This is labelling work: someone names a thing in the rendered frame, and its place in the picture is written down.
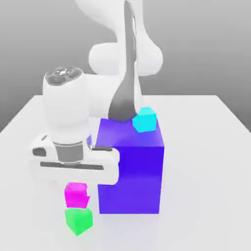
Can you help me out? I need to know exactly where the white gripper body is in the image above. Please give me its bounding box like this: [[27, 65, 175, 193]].
[[28, 148, 121, 185]]

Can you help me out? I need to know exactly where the small magenta cube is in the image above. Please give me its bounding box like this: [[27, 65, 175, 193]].
[[64, 182, 90, 209]]

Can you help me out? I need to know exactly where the small green cube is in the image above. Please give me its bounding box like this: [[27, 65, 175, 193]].
[[65, 207, 93, 237]]

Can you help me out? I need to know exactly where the small cyan cube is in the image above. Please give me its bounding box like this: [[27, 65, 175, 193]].
[[132, 106, 157, 133]]

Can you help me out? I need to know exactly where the large blue box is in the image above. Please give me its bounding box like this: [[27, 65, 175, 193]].
[[87, 117, 165, 215]]

